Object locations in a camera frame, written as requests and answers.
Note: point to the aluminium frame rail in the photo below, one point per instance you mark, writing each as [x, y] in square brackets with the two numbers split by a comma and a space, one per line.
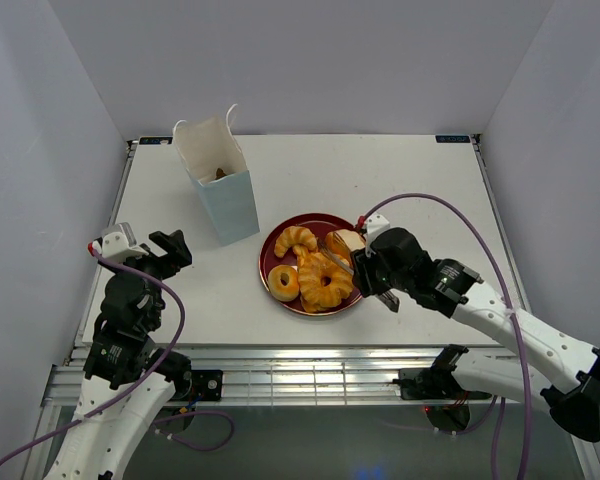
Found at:
[276, 377]

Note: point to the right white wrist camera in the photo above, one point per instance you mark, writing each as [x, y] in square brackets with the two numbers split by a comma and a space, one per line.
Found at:
[375, 225]

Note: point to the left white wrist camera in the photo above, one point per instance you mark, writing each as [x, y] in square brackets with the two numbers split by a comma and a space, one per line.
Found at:
[117, 243]

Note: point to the large fluted ring bread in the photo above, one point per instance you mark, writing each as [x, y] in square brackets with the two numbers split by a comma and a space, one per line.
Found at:
[323, 284]

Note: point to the dark brown bread piece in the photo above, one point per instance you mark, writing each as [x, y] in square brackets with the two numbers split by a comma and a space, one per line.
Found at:
[221, 173]

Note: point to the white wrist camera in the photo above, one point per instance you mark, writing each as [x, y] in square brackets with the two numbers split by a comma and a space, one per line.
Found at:
[375, 225]
[117, 243]

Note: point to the light blue paper bag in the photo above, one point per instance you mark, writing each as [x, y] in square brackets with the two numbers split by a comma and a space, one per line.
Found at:
[229, 201]

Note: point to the dark red round plate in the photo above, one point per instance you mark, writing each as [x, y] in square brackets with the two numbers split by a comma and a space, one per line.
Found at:
[320, 224]

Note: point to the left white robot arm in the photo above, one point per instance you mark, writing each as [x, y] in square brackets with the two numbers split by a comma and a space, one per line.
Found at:
[127, 379]

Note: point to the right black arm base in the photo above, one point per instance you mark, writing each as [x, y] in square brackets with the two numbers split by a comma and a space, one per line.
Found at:
[433, 384]

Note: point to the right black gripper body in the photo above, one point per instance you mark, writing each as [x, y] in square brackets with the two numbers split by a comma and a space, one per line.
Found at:
[394, 280]

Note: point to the small glazed donut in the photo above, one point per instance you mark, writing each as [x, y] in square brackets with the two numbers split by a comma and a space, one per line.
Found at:
[283, 283]

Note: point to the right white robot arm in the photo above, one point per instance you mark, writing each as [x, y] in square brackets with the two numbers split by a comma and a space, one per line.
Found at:
[556, 372]

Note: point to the small twisted orange bread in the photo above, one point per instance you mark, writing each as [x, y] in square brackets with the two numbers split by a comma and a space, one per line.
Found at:
[302, 253]

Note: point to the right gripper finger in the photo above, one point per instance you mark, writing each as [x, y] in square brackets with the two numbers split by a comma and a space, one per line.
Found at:
[369, 286]
[363, 264]

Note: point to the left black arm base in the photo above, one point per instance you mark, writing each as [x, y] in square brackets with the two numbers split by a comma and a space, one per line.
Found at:
[199, 385]

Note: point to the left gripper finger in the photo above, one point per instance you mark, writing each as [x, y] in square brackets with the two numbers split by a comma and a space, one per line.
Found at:
[164, 241]
[179, 253]

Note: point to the left blue table label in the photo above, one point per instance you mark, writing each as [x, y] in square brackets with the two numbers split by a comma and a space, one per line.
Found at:
[155, 140]

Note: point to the right blue table label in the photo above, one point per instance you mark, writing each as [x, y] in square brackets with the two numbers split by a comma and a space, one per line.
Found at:
[453, 139]

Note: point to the golden croissant bread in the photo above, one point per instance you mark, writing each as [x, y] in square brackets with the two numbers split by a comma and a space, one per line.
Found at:
[295, 236]

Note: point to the blue table label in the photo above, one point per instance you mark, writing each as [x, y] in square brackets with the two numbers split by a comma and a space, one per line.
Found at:
[453, 139]
[155, 140]

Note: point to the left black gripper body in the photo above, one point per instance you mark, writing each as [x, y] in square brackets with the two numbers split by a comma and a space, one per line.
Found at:
[159, 266]

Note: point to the metal serving tongs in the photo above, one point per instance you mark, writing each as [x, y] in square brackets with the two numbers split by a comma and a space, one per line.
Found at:
[335, 257]

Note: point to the large round bread roll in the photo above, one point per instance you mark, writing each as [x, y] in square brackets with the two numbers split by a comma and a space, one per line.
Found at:
[344, 242]

